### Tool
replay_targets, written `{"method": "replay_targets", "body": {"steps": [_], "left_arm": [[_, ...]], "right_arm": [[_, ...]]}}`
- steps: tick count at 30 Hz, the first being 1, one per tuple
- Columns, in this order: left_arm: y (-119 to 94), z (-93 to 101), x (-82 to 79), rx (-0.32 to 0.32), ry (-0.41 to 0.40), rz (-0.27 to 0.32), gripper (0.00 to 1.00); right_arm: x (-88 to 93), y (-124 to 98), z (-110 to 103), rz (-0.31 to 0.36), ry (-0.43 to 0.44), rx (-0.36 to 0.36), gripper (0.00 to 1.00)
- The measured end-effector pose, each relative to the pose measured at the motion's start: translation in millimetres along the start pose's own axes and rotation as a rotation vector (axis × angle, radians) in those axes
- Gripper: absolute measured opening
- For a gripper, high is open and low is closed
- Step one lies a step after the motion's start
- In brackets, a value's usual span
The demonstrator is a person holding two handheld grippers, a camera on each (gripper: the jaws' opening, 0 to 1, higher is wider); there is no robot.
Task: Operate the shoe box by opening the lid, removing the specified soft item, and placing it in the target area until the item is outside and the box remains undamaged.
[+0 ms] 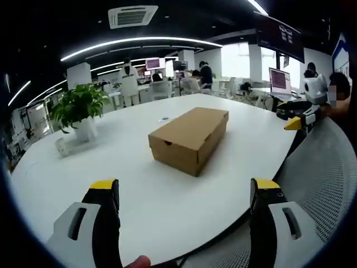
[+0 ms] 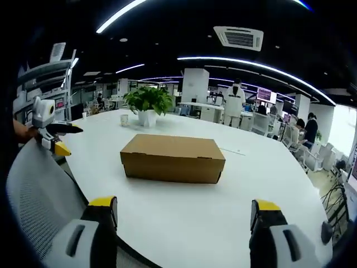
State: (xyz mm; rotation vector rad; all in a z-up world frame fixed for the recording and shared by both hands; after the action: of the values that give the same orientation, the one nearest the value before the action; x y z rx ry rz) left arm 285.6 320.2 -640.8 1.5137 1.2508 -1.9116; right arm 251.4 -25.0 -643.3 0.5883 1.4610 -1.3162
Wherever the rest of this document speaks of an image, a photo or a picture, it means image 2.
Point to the brown cardboard shoe box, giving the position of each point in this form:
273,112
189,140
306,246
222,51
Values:
170,156

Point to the short ceiling light strip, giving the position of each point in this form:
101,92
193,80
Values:
120,15

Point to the patterned paper cup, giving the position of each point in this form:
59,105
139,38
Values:
124,120

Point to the metal shelf rack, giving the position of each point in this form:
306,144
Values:
58,83

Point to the pink monitor screen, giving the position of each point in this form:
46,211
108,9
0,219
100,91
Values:
265,95

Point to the ceiling air conditioner vent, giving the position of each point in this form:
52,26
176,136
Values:
239,37

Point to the grey mesh office chair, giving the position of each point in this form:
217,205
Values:
39,192

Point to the green potted plant white pot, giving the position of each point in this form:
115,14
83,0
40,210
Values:
147,100

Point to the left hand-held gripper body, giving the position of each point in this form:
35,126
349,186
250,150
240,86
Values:
42,111

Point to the dark round object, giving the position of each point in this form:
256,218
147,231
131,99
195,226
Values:
327,233

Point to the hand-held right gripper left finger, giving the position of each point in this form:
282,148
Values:
72,243

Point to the long ceiling light strip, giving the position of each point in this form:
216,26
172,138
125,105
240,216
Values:
265,68

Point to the white square pillar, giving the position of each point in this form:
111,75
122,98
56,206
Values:
195,85

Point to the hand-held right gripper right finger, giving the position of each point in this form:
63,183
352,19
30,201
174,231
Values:
279,245

